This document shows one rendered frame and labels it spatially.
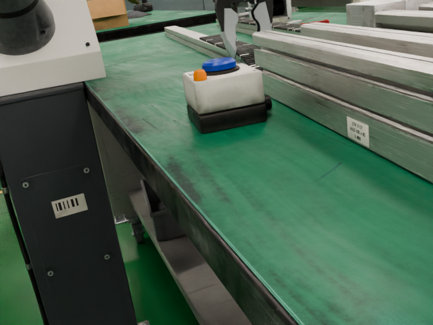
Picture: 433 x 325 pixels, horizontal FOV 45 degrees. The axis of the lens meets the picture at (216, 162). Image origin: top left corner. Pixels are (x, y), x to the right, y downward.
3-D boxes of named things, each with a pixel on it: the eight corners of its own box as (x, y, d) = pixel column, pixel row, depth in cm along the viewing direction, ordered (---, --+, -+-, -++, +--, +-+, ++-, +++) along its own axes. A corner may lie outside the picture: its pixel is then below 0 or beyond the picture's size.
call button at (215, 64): (200, 77, 63) (198, 60, 62) (232, 71, 63) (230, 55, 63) (207, 82, 59) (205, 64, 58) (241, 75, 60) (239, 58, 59)
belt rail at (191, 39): (165, 35, 184) (163, 27, 183) (176, 33, 184) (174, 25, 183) (240, 70, 95) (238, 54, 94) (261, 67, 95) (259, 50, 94)
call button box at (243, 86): (188, 119, 66) (180, 70, 64) (260, 105, 68) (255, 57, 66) (201, 135, 59) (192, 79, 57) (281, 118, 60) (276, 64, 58)
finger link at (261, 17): (270, 46, 100) (254, -1, 97) (280, 48, 95) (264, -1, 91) (255, 52, 100) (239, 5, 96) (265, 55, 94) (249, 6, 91)
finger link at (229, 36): (228, 57, 99) (232, 6, 96) (236, 60, 93) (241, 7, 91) (212, 56, 98) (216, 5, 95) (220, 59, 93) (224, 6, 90)
